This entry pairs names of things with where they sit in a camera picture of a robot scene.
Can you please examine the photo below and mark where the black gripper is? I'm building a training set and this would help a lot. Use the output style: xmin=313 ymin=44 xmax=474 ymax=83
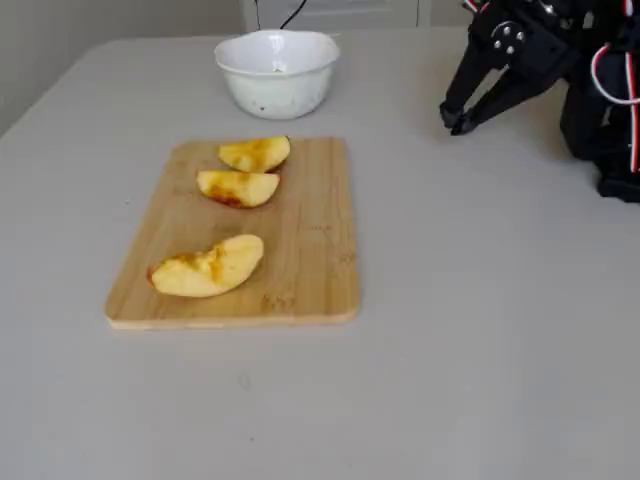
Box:
xmin=438 ymin=2 xmax=579 ymax=136

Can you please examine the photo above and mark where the white scalloped ceramic bowl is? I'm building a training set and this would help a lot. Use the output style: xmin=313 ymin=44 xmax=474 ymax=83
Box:
xmin=213 ymin=28 xmax=342 ymax=121

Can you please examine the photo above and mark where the wooden cutting board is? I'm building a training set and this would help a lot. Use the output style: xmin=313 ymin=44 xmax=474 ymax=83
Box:
xmin=102 ymin=135 xmax=361 ymax=331

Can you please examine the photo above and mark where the red white servo cable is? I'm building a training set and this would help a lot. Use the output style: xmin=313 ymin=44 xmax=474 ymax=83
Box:
xmin=589 ymin=42 xmax=640 ymax=174

